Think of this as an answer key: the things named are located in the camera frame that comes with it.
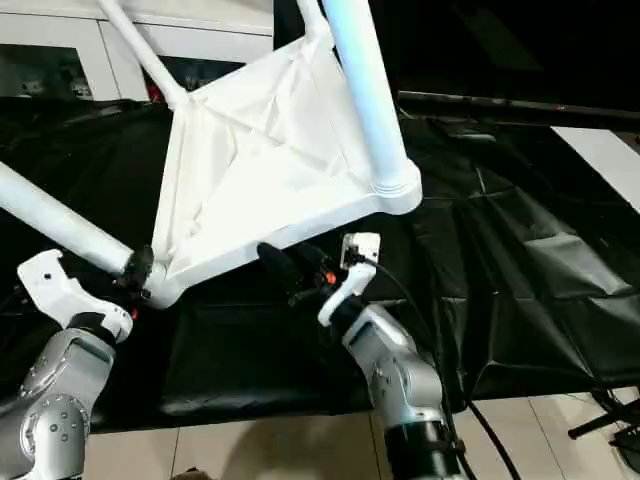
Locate white plastic table top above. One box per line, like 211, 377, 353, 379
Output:
149, 39, 424, 311

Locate white glass-door cabinet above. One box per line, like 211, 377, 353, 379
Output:
0, 0, 275, 104

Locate long black rod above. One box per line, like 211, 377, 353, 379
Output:
397, 90, 640, 124

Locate white paper sheet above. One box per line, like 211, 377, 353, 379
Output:
549, 125, 640, 211

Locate black metal stand leg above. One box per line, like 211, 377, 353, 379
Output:
569, 404, 640, 440

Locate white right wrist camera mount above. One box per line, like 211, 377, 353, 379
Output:
317, 232, 382, 326

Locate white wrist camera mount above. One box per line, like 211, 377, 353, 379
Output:
317, 232, 382, 326
17, 249, 134, 344

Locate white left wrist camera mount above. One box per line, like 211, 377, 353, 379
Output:
17, 249, 134, 344

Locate black right camera cable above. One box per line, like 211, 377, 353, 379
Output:
357, 254, 521, 480

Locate tangled black floor cables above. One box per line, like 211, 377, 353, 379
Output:
592, 387, 640, 416

